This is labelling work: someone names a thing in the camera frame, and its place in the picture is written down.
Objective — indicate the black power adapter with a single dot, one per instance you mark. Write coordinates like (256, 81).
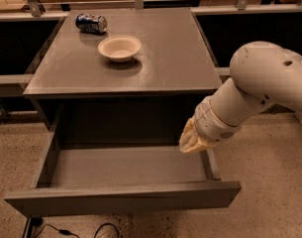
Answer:
(31, 223)

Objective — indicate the grey drawer cabinet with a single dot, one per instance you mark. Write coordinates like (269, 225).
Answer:
(142, 102)

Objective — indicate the white paper bowl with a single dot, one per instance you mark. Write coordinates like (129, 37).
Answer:
(119, 48)

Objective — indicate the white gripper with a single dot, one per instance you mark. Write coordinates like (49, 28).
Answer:
(212, 122)

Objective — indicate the blue soda can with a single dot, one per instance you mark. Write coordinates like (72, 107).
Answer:
(91, 23)

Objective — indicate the grey top drawer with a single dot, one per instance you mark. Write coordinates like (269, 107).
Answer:
(85, 179)

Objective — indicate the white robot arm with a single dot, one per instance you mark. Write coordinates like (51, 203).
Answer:
(262, 74)

